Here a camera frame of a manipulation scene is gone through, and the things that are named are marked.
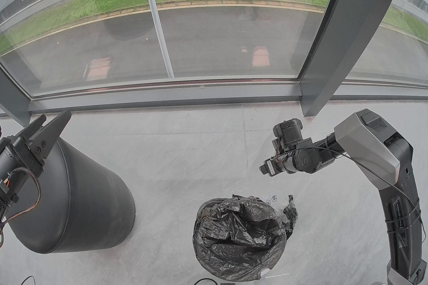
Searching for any dark grey round chair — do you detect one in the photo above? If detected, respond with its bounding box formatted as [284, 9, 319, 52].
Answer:
[8, 138, 136, 254]

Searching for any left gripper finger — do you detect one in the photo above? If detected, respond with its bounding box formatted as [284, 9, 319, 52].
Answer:
[29, 108, 73, 167]
[17, 114, 47, 145]

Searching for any black plastic bag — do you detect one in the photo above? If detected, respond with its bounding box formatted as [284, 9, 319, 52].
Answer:
[193, 196, 288, 282]

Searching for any clear printed wrapper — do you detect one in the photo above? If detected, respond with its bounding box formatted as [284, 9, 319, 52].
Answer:
[259, 192, 295, 225]

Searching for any window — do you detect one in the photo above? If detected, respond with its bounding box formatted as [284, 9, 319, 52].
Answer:
[0, 0, 428, 126]

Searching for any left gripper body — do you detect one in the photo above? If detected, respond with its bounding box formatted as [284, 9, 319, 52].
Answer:
[0, 134, 45, 192]

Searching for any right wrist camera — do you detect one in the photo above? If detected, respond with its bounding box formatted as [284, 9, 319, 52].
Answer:
[259, 159, 279, 177]

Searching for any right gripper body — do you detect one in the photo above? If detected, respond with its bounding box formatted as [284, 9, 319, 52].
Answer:
[272, 119, 304, 157]

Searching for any crumpled black plastic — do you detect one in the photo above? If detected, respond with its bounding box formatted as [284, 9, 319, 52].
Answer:
[282, 194, 298, 240]

